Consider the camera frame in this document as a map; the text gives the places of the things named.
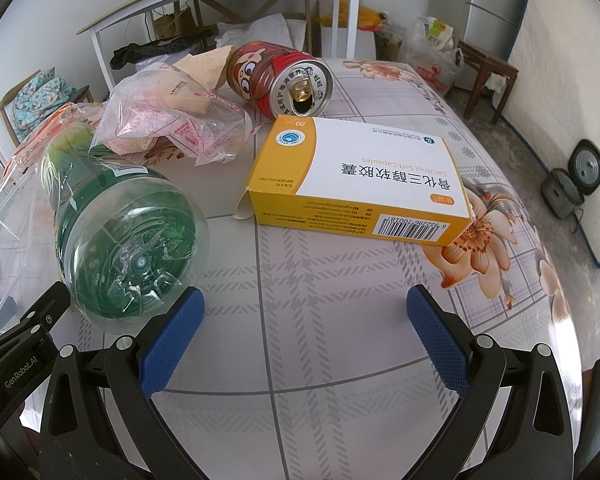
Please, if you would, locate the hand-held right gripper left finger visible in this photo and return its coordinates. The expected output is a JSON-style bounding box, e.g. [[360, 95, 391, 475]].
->
[[39, 287, 216, 480]]

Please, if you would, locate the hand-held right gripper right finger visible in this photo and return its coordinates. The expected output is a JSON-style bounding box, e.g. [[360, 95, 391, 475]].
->
[[400, 284, 576, 480]]

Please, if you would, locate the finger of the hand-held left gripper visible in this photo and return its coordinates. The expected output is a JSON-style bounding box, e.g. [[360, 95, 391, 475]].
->
[[0, 280, 72, 348]]

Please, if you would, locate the green plastic bottle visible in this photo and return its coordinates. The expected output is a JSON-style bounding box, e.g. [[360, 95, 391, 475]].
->
[[40, 130, 211, 336]]

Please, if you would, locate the beige paper towel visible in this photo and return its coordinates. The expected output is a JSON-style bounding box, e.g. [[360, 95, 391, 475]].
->
[[172, 46, 236, 92]]

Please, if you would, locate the clear zip bag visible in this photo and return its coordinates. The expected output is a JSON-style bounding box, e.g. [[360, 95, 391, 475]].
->
[[0, 102, 106, 338]]

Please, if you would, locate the floral tablecloth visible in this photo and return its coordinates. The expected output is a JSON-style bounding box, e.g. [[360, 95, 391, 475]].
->
[[0, 55, 588, 480]]

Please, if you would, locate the yellow and white medicine box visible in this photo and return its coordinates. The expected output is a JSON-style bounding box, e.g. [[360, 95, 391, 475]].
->
[[233, 116, 477, 248]]

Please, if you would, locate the wooden chair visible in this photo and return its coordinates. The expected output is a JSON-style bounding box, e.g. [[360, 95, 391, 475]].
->
[[0, 67, 93, 148]]

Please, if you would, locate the floral cloth bundle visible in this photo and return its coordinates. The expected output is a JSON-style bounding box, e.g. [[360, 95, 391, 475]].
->
[[12, 70, 76, 136]]

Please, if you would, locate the grey rice cooker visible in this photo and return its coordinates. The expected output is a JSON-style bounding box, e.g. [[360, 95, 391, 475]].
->
[[540, 139, 600, 220]]

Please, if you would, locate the clear plastic bag with wrappers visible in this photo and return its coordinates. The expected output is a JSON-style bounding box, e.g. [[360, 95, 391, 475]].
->
[[90, 62, 261, 167]]

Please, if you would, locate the red drink can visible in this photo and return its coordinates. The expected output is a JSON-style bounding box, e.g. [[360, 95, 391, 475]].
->
[[226, 42, 333, 122]]

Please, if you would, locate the wooden stool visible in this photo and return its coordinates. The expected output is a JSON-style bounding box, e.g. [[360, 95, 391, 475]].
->
[[457, 40, 520, 126]]

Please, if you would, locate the black plastic bag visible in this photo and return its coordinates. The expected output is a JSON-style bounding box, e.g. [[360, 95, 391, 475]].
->
[[111, 30, 213, 71]]

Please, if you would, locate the white plastic bag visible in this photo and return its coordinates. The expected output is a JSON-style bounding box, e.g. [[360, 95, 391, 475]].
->
[[399, 16, 465, 97]]

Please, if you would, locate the brown cardboard box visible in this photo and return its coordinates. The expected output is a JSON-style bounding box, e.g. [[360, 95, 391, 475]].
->
[[152, 7, 197, 41]]

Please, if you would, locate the white cloth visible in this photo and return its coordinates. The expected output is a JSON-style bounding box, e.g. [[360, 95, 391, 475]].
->
[[216, 12, 292, 53]]

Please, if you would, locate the yellow plush toy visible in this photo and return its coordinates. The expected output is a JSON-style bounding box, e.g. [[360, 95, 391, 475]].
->
[[330, 2, 388, 33]]

